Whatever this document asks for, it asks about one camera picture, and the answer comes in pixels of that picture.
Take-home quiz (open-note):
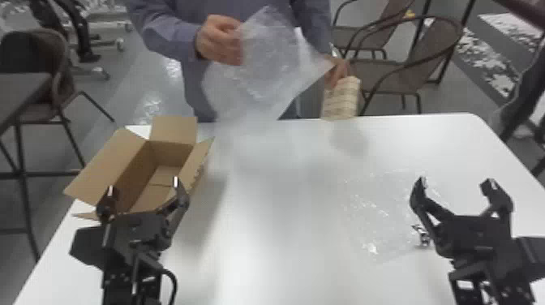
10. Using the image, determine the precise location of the brown chair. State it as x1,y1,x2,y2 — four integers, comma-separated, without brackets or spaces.
346,15,466,117
331,0,420,61
0,27,117,178

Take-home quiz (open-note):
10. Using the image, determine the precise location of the black cable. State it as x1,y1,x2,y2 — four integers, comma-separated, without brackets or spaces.
142,253,178,305

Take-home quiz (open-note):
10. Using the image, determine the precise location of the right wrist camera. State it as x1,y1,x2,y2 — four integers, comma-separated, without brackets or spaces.
513,236,545,283

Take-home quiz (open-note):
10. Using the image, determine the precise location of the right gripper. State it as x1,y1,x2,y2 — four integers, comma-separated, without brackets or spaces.
409,175,520,273

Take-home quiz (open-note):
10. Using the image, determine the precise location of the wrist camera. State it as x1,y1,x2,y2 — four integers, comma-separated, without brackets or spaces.
513,236,545,283
69,226,113,272

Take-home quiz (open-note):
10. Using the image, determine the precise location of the clear bubble wrap sheet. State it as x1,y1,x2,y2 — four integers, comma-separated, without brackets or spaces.
338,168,433,262
200,5,337,124

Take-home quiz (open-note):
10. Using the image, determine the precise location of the beige striped roll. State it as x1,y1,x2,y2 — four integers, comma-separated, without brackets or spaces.
321,75,362,121

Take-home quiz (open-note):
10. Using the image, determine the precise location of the cardboard box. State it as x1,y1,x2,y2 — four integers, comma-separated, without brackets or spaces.
62,114,215,221

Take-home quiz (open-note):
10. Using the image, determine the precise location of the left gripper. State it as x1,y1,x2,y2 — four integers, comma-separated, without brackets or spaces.
95,175,191,262

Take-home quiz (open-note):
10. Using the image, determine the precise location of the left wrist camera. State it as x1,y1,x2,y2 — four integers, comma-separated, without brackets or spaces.
69,226,113,272

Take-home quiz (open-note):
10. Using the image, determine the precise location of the person's hand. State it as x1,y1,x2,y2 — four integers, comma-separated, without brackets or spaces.
324,55,351,90
195,14,245,67

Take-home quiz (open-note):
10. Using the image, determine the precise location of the person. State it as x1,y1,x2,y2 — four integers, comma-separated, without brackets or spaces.
123,0,363,124

